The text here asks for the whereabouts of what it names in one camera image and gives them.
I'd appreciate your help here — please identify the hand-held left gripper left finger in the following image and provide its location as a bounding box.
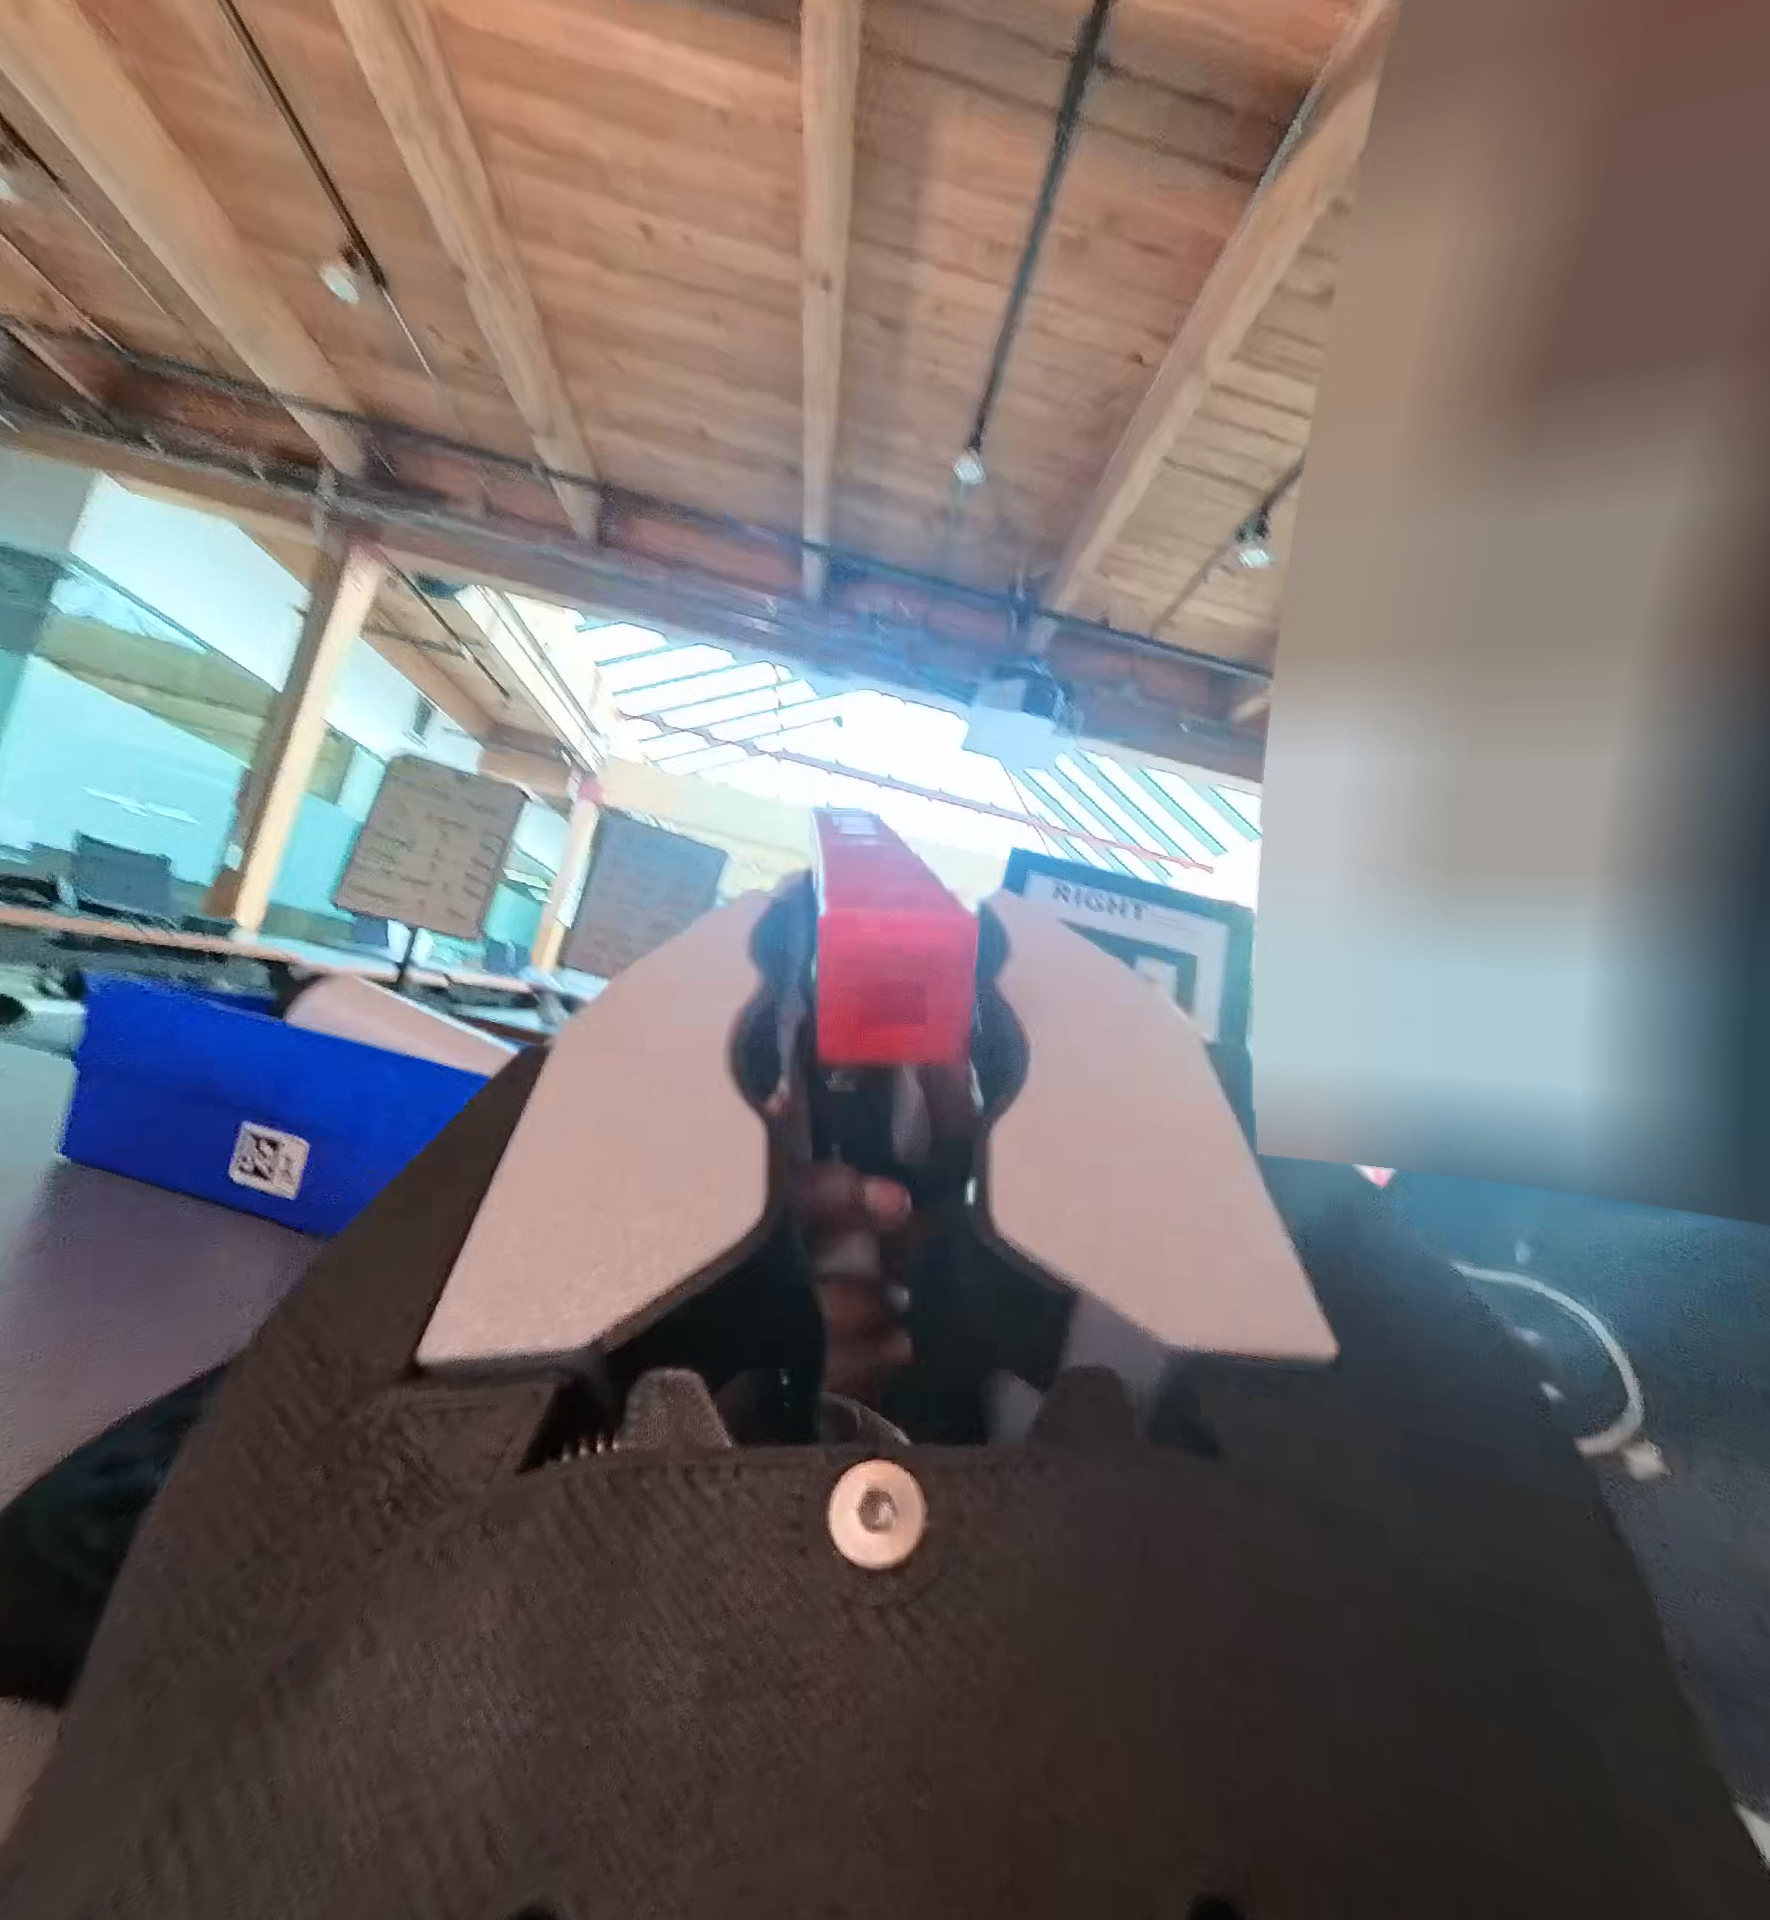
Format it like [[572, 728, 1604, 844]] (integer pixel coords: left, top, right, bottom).
[[413, 891, 781, 1374]]

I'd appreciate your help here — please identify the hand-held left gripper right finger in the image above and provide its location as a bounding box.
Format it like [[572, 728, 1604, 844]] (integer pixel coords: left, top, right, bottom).
[[973, 891, 1341, 1390]]

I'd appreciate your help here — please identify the white bottle with black cap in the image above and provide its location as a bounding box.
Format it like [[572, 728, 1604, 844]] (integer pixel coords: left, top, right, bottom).
[[281, 973, 519, 1080]]

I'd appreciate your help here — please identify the red block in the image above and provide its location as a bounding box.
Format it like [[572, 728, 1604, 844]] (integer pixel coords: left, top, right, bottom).
[[809, 805, 980, 1070]]

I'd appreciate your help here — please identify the blue plastic bin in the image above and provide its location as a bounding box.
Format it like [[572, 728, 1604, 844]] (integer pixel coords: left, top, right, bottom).
[[60, 970, 516, 1240]]

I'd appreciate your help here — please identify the person's right hand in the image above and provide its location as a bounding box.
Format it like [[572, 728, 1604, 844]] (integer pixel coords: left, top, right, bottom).
[[798, 1158, 920, 1399]]

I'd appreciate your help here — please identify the framed code sign on stand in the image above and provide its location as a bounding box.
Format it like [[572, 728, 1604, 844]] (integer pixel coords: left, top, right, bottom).
[[1001, 846, 1255, 1120]]

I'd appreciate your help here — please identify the whiteboard with green heading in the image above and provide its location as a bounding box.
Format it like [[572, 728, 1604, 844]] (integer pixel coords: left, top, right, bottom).
[[561, 809, 729, 979]]

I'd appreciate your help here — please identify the whiteboard with black heading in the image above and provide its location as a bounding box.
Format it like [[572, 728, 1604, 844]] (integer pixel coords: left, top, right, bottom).
[[331, 754, 528, 992]]

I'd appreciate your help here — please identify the ceiling projector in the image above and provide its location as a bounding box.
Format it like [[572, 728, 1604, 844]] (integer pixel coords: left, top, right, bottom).
[[959, 659, 1086, 759]]

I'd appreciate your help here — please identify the wooden desk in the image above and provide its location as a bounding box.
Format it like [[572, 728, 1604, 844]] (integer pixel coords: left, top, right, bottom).
[[0, 883, 317, 977]]

